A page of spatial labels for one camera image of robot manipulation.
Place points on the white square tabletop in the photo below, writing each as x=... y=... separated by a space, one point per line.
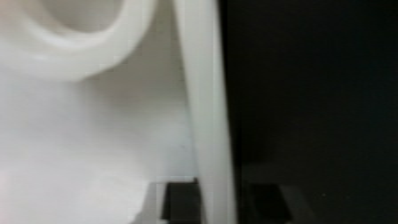
x=113 y=110

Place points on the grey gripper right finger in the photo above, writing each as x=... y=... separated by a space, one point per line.
x=278 y=206

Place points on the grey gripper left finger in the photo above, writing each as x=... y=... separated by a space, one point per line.
x=182 y=203

